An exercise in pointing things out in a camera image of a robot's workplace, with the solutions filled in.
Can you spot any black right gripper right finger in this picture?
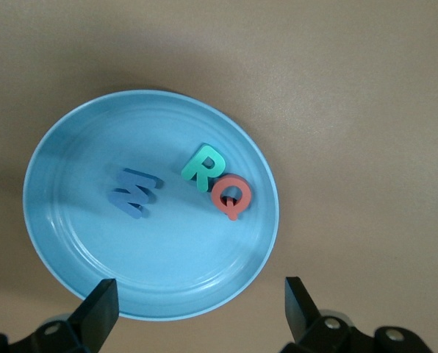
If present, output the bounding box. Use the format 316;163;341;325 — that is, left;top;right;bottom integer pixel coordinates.
284;275;433;353

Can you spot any teal foam letter R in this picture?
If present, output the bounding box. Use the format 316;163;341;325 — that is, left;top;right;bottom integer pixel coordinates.
181;143;227;193

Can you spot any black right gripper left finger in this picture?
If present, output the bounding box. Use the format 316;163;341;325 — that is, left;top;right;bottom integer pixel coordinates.
0;278;120;353

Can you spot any red foam letter Q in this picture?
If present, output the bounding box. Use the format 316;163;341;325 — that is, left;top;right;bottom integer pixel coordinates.
209;173;254;221

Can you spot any blue foam letter M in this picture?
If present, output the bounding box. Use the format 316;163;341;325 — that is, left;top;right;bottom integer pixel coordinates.
107;168;164;220

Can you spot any blue plate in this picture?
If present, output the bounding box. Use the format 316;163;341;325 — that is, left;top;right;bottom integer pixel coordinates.
22;90;281;321

